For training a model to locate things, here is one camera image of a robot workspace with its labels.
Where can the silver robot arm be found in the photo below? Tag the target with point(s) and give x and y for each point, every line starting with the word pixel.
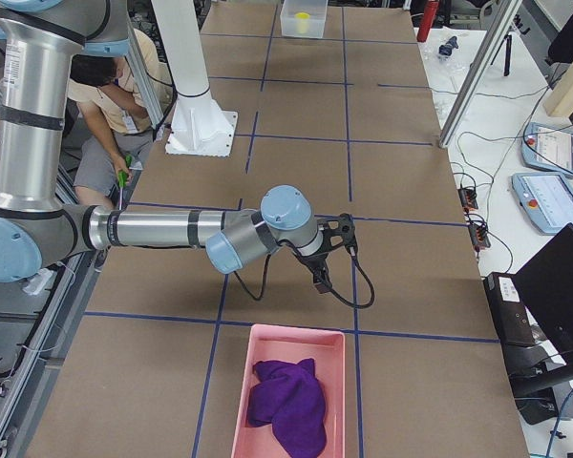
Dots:
pixel 36 230

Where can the seated person in beige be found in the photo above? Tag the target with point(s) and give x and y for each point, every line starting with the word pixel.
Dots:
pixel 107 95

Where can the upper teach pendant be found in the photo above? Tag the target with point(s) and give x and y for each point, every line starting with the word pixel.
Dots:
pixel 548 148

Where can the yellow plastic cup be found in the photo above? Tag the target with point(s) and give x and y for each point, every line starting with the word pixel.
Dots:
pixel 301 22

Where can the orange connector board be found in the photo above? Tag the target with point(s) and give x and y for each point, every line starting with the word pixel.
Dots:
pixel 468 199

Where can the green handled screwdriver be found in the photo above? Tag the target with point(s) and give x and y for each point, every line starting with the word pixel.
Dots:
pixel 122 179

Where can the translucent white plastic box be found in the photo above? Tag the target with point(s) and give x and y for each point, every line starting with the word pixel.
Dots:
pixel 317 9

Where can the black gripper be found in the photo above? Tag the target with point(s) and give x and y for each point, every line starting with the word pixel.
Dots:
pixel 313 262

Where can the aluminium frame post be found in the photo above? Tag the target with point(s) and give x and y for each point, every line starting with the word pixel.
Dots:
pixel 487 49

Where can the black box device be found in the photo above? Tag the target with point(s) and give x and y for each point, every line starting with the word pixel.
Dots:
pixel 508 311

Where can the pink plastic tray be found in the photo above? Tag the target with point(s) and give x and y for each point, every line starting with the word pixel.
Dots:
pixel 293 344

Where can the black monitor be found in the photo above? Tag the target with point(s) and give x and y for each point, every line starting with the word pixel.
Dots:
pixel 545 286

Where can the lower teach pendant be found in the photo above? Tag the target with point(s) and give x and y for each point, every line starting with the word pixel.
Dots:
pixel 546 198

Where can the red bottle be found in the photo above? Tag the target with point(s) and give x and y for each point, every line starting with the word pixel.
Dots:
pixel 427 20

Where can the teach pendant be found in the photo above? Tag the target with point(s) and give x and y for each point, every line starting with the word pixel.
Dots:
pixel 548 148
pixel 546 198

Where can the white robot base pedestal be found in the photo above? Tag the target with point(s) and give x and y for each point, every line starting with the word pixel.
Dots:
pixel 199 127

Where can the purple microfibre cloth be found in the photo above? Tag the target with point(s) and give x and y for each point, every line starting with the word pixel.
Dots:
pixel 290 399

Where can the dark blue crumpled object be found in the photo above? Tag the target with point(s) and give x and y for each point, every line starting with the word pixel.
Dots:
pixel 446 49

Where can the white power strip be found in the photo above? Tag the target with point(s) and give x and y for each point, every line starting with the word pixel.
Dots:
pixel 35 284

